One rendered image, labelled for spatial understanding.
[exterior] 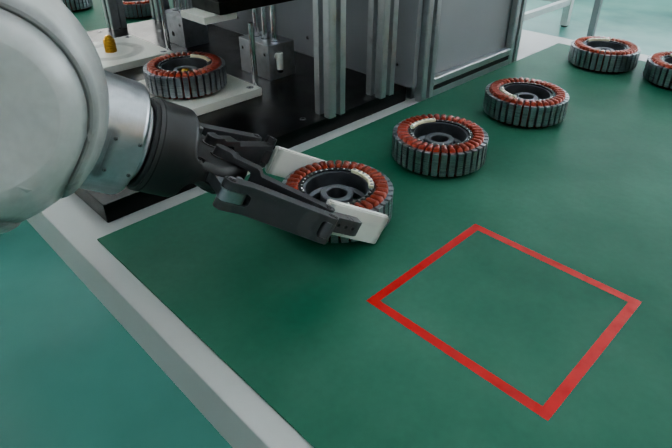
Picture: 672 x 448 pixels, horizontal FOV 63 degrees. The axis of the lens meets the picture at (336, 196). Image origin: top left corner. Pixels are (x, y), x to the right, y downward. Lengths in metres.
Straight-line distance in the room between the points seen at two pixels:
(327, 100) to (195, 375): 0.41
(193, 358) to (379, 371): 0.14
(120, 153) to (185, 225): 0.17
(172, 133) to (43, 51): 0.24
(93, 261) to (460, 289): 0.33
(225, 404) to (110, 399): 1.05
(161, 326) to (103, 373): 1.05
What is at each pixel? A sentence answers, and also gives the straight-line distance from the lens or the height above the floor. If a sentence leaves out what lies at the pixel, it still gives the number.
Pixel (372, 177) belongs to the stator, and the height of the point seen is 0.78.
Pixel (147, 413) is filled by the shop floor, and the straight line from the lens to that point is 1.39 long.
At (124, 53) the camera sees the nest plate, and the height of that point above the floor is 0.78.
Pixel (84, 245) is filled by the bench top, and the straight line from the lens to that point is 0.58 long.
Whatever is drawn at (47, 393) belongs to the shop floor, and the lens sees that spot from 1.52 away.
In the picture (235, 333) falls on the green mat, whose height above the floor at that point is 0.75.
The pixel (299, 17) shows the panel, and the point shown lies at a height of 0.83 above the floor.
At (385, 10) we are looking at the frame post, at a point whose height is 0.89.
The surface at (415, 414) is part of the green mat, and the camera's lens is 0.39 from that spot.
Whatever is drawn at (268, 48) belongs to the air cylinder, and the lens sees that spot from 0.85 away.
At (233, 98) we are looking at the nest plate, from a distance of 0.78.
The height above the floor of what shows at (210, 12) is 0.88.
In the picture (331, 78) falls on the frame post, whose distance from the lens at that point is 0.71.
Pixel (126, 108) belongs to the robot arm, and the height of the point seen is 0.91.
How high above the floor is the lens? 1.06
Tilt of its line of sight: 31 degrees down
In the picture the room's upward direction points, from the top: straight up
